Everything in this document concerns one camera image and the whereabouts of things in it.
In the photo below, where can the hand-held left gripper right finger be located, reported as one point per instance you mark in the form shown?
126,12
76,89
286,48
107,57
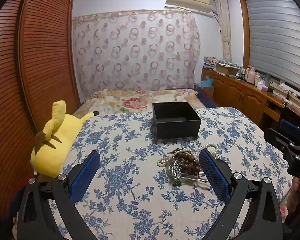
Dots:
213,175

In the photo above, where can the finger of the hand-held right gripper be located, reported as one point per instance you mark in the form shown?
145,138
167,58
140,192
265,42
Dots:
277,137
290,127

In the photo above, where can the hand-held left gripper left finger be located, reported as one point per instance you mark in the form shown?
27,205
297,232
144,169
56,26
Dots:
85,175

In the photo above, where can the black box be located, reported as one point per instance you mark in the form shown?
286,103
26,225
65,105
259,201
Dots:
176,121

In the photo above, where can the yellow plush toy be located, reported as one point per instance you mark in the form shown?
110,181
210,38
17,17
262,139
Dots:
55,142

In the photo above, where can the blue floral blanket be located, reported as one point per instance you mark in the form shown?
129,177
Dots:
130,175

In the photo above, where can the pink tissue box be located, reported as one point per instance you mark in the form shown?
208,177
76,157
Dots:
262,85

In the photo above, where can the green bottle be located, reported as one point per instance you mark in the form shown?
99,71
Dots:
268,80

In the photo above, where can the long wooden cabinet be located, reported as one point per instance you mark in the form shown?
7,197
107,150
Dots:
240,95

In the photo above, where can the white jar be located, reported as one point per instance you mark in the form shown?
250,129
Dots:
258,79

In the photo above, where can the pink thermos jug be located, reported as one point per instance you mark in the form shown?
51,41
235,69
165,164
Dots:
251,76

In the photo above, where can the dark blue bed sheet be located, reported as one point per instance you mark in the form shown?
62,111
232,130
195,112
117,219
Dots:
207,100

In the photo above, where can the flat cardboard box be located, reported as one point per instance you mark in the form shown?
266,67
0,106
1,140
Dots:
225,69

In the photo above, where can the pink floral quilt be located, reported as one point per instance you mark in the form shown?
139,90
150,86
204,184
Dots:
132,102

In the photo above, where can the light blue plastic bag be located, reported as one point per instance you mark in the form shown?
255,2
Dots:
205,83

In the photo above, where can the grey window blind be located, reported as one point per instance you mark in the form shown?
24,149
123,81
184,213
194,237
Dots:
277,35

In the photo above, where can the stack of patterned boxes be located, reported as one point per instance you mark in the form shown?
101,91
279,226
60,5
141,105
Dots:
210,62

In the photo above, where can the beige lace curtain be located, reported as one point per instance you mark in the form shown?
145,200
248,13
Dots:
225,30

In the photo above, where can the brown louvered wardrobe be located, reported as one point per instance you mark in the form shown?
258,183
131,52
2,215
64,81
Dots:
40,55

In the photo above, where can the wooden window frame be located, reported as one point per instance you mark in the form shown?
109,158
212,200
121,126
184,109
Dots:
243,30

